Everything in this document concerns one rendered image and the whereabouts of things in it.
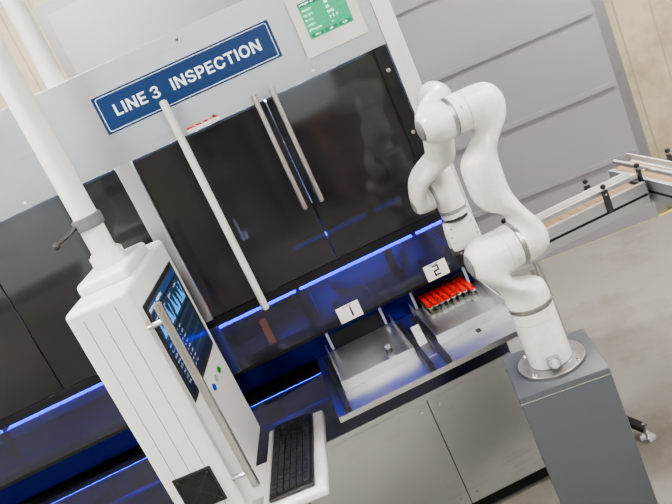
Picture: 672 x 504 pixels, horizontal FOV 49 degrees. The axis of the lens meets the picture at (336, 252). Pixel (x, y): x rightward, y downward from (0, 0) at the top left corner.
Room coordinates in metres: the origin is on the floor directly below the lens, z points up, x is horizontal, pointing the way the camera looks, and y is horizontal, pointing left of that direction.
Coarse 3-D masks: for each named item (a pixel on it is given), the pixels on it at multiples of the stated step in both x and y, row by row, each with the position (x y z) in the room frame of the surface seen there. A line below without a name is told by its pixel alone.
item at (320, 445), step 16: (320, 416) 2.23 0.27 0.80; (272, 432) 2.27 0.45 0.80; (320, 432) 2.13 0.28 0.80; (272, 448) 2.16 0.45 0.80; (320, 448) 2.04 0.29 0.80; (320, 464) 1.95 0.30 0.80; (320, 480) 1.87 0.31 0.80; (256, 496) 1.94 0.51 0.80; (304, 496) 1.83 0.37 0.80; (320, 496) 1.83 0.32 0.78
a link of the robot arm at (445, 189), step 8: (448, 168) 2.14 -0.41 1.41; (440, 176) 2.13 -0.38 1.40; (448, 176) 2.14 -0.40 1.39; (432, 184) 2.15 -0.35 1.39; (440, 184) 2.14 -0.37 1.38; (448, 184) 2.13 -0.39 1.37; (456, 184) 2.15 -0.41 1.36; (432, 192) 2.14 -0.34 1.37; (440, 192) 2.14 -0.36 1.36; (448, 192) 2.13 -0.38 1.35; (456, 192) 2.14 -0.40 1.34; (440, 200) 2.14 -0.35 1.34; (448, 200) 2.14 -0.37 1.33; (456, 200) 2.14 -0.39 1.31; (440, 208) 2.16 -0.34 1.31; (448, 208) 2.14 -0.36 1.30; (456, 208) 2.13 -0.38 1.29
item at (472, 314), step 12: (480, 288) 2.46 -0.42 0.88; (480, 300) 2.37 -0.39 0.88; (492, 300) 2.33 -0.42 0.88; (420, 312) 2.49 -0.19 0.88; (456, 312) 2.36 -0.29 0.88; (468, 312) 2.32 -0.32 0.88; (480, 312) 2.28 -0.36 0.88; (492, 312) 2.20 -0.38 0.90; (504, 312) 2.20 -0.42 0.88; (432, 324) 2.35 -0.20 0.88; (444, 324) 2.31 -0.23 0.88; (456, 324) 2.27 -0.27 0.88; (468, 324) 2.19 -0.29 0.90; (480, 324) 2.19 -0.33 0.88; (444, 336) 2.19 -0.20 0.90; (456, 336) 2.19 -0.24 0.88
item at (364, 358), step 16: (368, 336) 2.49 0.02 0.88; (384, 336) 2.43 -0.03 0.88; (400, 336) 2.37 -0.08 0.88; (336, 352) 2.48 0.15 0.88; (352, 352) 2.42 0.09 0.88; (368, 352) 2.36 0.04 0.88; (384, 352) 2.31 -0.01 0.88; (400, 352) 2.25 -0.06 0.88; (336, 368) 2.35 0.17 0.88; (352, 368) 2.30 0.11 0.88; (368, 368) 2.24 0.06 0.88; (384, 368) 2.17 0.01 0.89; (352, 384) 2.17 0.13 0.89
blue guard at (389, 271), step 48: (432, 240) 2.45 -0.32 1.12; (336, 288) 2.43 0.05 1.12; (384, 288) 2.44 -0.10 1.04; (240, 336) 2.41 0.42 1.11; (288, 336) 2.42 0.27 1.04; (96, 384) 2.39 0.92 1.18; (0, 432) 2.36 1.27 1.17; (48, 432) 2.37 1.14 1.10; (96, 432) 2.38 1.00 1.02; (0, 480) 2.36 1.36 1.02
